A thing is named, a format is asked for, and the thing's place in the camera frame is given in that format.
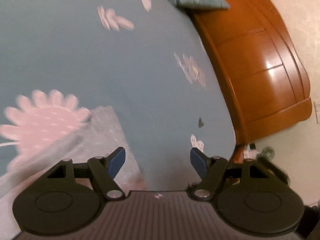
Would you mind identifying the orange wooden headboard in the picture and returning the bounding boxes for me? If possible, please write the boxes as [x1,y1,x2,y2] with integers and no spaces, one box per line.
[190,0,314,165]

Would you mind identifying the white wall plug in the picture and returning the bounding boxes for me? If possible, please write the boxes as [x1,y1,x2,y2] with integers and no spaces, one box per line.
[243,143,259,159]

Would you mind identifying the grey sweatpants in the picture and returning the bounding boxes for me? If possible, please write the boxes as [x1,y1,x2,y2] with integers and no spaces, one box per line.
[0,105,148,240]

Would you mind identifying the teal floral bed sheet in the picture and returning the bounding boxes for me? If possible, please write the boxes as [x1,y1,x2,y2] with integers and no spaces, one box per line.
[1,0,235,191]

